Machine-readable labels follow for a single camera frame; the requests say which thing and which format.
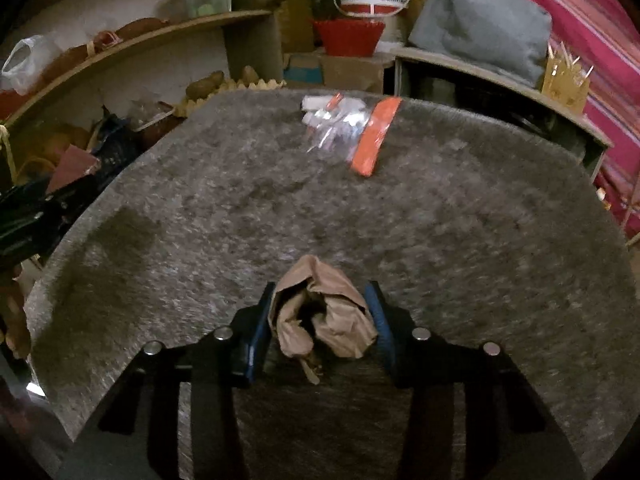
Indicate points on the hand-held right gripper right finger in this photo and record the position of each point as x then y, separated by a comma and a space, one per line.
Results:
376, 312

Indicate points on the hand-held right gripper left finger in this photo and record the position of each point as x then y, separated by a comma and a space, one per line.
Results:
260, 325

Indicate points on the brown paper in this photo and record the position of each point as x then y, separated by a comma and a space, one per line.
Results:
340, 320

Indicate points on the maroon wrapper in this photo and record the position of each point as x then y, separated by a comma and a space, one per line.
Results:
72, 167

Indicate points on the grey fuzzy mat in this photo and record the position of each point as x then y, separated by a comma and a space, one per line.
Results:
450, 235

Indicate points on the dark blue bag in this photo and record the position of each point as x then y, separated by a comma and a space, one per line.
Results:
117, 147

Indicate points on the clear plastic bag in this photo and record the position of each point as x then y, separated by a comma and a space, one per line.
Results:
22, 60

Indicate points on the clear wrapper with orange stripe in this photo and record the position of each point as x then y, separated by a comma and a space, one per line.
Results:
375, 132

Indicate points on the wooden shelf unit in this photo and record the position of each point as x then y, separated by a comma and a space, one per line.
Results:
150, 35

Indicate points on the brown potato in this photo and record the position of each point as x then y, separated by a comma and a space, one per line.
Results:
205, 86

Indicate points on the brown root vegetable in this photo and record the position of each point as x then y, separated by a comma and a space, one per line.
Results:
142, 27

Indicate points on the egg carton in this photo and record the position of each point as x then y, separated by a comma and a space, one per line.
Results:
260, 83

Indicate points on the cardboard box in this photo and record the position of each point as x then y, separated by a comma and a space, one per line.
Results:
345, 72

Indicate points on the wooden cabinet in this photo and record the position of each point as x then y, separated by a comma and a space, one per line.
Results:
500, 77

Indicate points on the red plastic basket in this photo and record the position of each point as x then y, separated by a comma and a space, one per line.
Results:
350, 37

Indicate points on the yellow toothpick holder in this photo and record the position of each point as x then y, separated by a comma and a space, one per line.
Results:
565, 90

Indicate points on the grey cushion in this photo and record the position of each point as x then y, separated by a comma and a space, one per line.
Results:
475, 25

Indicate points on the yellow oil bottle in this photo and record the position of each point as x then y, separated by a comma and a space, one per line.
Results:
297, 10

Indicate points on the pink striped blanket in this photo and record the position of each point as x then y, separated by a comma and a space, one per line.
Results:
600, 25

